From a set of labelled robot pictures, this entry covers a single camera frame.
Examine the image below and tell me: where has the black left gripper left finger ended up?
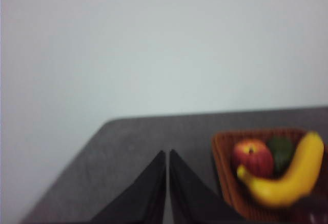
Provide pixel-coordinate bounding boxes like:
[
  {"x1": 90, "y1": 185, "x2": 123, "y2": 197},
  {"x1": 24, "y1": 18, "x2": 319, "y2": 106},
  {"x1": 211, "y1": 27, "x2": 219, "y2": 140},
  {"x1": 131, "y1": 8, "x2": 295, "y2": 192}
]
[{"x1": 89, "y1": 150, "x2": 167, "y2": 224}]

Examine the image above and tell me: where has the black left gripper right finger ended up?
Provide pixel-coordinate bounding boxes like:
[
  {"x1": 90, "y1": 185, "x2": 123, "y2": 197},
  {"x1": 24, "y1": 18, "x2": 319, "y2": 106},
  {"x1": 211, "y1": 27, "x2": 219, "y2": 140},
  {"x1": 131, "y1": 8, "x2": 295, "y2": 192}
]
[{"x1": 168, "y1": 149, "x2": 247, "y2": 224}]

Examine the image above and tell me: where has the dark red plum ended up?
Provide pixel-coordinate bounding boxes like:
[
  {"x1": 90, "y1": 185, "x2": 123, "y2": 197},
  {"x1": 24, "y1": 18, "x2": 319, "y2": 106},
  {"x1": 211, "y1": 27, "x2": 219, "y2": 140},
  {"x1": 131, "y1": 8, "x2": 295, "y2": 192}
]
[{"x1": 301, "y1": 194, "x2": 328, "y2": 224}]

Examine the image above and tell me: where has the brown wicker basket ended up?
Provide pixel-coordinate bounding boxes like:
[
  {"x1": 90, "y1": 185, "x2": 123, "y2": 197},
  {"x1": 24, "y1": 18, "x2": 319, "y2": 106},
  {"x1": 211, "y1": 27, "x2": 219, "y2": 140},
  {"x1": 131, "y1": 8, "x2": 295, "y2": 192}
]
[{"x1": 211, "y1": 127, "x2": 328, "y2": 222}]

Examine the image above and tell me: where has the red apple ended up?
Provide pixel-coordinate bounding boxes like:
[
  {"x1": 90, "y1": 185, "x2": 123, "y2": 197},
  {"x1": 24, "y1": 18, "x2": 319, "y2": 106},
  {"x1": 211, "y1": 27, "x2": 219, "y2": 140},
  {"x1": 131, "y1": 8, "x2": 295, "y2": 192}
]
[{"x1": 232, "y1": 138, "x2": 275, "y2": 178}]

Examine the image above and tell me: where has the yellow banana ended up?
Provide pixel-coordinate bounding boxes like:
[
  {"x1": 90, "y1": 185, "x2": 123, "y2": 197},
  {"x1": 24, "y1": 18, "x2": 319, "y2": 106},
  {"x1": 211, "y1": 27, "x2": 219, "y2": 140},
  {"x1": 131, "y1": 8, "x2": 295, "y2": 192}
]
[{"x1": 236, "y1": 131, "x2": 325, "y2": 208}]

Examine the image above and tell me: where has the green vegetable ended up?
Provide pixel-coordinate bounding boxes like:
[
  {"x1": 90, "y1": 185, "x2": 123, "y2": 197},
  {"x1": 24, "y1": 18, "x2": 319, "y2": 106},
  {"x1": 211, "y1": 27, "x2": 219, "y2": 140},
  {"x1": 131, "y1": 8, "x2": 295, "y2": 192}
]
[{"x1": 266, "y1": 136, "x2": 295, "y2": 175}]

